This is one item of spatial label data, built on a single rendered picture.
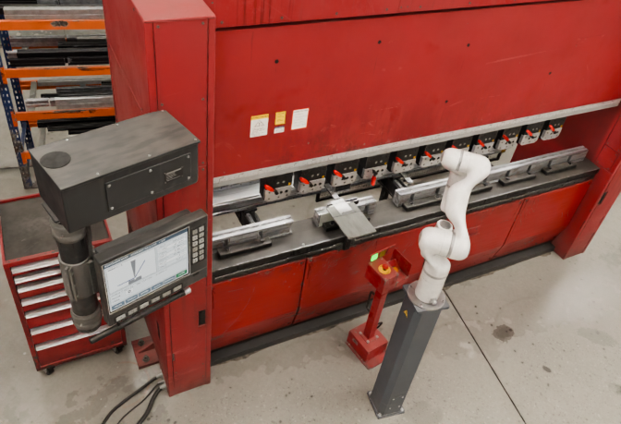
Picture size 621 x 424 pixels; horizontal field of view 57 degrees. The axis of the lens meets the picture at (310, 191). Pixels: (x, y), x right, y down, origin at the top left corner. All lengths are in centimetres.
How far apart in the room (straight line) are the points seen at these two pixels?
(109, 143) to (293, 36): 93
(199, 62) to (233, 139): 61
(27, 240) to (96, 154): 124
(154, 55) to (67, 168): 49
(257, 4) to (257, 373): 226
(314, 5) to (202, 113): 65
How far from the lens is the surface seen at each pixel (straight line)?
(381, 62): 281
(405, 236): 362
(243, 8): 234
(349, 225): 317
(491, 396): 397
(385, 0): 265
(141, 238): 217
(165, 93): 217
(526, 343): 434
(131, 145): 202
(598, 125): 463
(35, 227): 321
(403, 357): 317
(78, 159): 198
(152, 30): 205
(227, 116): 257
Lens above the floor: 311
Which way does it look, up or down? 39 degrees down
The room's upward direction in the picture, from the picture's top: 9 degrees clockwise
